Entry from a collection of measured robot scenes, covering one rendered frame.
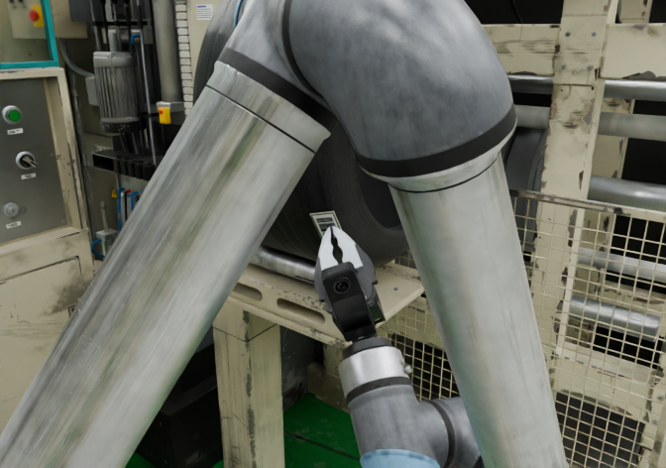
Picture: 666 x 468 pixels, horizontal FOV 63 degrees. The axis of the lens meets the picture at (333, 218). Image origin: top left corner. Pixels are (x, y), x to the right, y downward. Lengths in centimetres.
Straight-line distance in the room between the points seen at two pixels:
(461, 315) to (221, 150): 23
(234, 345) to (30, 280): 49
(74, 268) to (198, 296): 97
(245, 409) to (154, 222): 110
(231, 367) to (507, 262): 112
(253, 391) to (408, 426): 81
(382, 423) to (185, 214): 39
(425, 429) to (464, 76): 49
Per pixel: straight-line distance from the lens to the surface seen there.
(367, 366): 73
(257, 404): 151
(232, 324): 140
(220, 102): 45
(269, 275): 114
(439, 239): 40
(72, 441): 52
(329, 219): 85
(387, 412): 71
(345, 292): 73
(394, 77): 34
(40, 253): 137
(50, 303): 142
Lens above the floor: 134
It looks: 19 degrees down
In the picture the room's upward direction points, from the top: straight up
